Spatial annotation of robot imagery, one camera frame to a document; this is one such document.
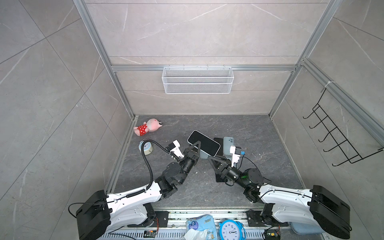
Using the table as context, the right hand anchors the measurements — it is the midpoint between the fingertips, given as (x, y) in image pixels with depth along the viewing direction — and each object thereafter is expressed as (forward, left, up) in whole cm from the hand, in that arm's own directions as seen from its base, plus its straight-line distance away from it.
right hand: (208, 157), depth 65 cm
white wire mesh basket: (+58, +3, +2) cm, 58 cm away
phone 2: (+28, -12, -28) cm, 41 cm away
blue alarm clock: (-25, -10, -25) cm, 37 cm away
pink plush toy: (+37, +37, -20) cm, 56 cm away
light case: (+27, -17, -28) cm, 42 cm away
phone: (+5, 0, +2) cm, 5 cm away
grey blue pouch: (-25, -44, -25) cm, 56 cm away
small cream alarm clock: (+20, +37, -22) cm, 47 cm away
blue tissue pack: (-24, +4, -23) cm, 33 cm away
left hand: (+6, +3, +5) cm, 8 cm away
